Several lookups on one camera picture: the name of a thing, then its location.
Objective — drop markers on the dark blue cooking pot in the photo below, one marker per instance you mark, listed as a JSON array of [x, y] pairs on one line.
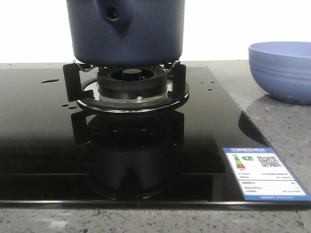
[[126, 33]]

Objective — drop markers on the black glass gas cooktop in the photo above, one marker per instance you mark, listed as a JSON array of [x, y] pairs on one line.
[[53, 153]]

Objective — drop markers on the blue energy label sticker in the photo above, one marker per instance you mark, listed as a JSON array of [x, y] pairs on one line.
[[262, 175]]

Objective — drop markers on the black gas burner head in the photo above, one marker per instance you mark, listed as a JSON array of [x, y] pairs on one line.
[[129, 83]]

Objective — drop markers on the light blue ceramic bowl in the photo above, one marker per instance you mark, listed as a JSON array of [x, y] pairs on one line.
[[282, 69]]

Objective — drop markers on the black pot support grate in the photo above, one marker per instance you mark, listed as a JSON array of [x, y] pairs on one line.
[[87, 96]]

